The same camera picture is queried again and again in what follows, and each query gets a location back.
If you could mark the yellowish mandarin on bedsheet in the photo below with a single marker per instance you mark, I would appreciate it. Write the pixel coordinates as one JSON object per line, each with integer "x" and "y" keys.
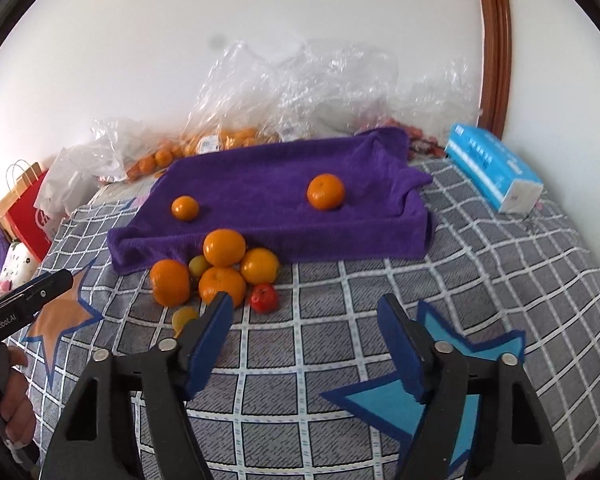
{"x": 184, "y": 317}

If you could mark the grey checked bedsheet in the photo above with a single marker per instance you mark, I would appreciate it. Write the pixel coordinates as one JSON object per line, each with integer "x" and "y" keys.
{"x": 330, "y": 320}

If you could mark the white plastic bag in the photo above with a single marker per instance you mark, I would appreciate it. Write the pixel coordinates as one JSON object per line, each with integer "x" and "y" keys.
{"x": 70, "y": 180}

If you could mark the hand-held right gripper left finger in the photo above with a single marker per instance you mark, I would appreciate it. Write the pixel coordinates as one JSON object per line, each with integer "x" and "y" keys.
{"x": 210, "y": 340}

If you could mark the brown wooden door frame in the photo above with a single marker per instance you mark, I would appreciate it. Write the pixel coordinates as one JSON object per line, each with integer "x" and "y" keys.
{"x": 495, "y": 35}

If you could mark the white spotted plush toy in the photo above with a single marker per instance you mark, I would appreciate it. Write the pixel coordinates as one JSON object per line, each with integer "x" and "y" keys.
{"x": 17, "y": 265}

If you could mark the crumpled bag of small oranges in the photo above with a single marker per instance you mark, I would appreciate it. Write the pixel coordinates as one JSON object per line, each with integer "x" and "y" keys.
{"x": 150, "y": 160}

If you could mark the large orange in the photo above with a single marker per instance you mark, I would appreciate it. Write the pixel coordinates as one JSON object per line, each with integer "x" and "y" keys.
{"x": 170, "y": 282}
{"x": 260, "y": 266}
{"x": 222, "y": 285}
{"x": 224, "y": 247}

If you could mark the red paper bag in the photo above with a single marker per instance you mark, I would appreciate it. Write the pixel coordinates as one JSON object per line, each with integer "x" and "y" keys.
{"x": 27, "y": 225}

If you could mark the large clear plastic bag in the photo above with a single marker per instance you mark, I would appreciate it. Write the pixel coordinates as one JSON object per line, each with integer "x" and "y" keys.
{"x": 280, "y": 90}

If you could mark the labelled clear bag of oranges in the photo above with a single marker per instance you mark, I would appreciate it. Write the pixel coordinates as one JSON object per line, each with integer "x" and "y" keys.
{"x": 225, "y": 139}

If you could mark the small orange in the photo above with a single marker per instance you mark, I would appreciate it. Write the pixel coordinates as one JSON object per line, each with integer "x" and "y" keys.
{"x": 185, "y": 208}

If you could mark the brown paper bag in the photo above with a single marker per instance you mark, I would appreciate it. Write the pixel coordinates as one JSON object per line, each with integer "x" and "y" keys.
{"x": 0, "y": 212}

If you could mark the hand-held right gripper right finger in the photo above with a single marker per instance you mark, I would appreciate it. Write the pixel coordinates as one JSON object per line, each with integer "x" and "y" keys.
{"x": 405, "y": 350}

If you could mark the medium orange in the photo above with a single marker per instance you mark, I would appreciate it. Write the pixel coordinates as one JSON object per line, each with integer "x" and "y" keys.
{"x": 325, "y": 191}

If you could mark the small red tomato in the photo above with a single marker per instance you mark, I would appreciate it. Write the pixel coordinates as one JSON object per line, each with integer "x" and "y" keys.
{"x": 264, "y": 298}

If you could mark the clear plastic bag red contents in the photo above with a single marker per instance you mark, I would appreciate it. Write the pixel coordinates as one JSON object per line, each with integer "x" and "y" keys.
{"x": 430, "y": 100}

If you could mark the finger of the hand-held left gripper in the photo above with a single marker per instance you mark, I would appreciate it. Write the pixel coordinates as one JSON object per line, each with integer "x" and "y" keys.
{"x": 50, "y": 287}

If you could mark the blue tissue pack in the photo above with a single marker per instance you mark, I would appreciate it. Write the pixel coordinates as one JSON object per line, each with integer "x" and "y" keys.
{"x": 485, "y": 160}

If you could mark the purple towel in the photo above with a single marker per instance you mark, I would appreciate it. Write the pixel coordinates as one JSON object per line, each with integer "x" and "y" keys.
{"x": 260, "y": 195}

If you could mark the person's left hand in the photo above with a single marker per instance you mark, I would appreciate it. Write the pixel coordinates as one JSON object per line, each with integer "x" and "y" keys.
{"x": 19, "y": 410}

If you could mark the small greenish mandarin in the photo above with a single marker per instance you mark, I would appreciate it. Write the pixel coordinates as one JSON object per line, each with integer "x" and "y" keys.
{"x": 197, "y": 266}

